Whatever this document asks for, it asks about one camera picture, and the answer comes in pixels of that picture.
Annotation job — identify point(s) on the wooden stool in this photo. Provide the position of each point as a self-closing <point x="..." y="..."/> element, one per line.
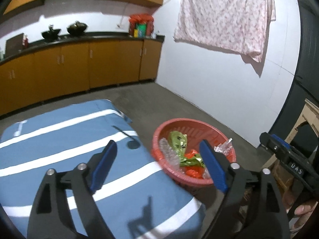
<point x="285" y="181"/>

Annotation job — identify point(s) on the blue white striped tablecloth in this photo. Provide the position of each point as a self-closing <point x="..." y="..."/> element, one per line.
<point x="137" y="199"/>

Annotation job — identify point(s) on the person's right hand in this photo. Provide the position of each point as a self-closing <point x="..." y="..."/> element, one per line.
<point x="303" y="211"/>

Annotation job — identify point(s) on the light green plastic bag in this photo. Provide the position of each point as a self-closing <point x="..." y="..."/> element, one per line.
<point x="179" y="142"/>

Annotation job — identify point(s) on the black wok with lid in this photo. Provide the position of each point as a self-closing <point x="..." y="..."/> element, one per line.
<point x="77" y="29"/>

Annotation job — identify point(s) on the red bag of groceries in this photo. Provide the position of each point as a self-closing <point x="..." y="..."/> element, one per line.
<point x="141" y="25"/>

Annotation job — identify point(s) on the orange lower kitchen cabinets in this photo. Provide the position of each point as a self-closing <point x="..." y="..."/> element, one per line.
<point x="62" y="70"/>

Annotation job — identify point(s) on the pink floral hanging cloth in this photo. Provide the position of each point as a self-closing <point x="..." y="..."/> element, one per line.
<point x="237" y="26"/>

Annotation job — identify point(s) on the clear plastic wrap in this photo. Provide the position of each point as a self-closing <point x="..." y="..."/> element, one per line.
<point x="224" y="148"/>

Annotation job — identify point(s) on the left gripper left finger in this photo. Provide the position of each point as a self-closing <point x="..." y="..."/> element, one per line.
<point x="50" y="215"/>

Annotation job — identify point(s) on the red bottle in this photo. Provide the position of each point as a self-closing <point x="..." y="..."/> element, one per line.
<point x="25" y="42"/>

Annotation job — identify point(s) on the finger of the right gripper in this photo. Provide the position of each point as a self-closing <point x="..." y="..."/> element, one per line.
<point x="292" y="160"/>

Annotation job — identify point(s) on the clear bubble wrap sheet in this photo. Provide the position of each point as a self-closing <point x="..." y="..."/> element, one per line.
<point x="169" y="154"/>

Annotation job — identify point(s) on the orange red wrapper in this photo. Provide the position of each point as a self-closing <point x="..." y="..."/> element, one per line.
<point x="194" y="166"/>

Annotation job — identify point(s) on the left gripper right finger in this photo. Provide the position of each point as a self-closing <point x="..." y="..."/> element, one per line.
<point x="252" y="206"/>

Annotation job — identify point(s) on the dark cutting board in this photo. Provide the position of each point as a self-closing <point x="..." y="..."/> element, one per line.
<point x="14" y="45"/>

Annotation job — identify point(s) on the black wok pan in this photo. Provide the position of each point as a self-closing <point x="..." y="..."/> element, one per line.
<point x="51" y="35"/>

